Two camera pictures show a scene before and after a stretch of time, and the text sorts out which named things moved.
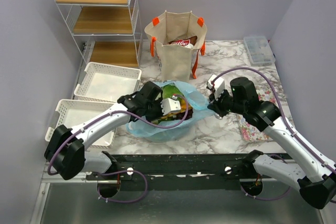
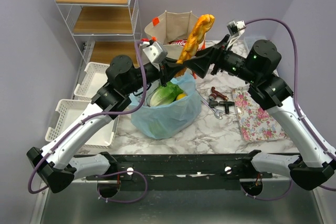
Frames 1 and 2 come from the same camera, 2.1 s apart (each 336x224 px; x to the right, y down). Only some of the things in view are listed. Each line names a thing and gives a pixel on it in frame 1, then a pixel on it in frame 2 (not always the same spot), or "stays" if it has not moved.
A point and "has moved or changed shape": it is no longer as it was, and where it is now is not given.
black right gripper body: (226, 103) -> (230, 62)
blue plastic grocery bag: (197, 105) has moved or changed shape
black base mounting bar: (178, 172) stays
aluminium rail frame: (61, 201) stays
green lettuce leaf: (168, 90) stays
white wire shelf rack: (105, 29) stays
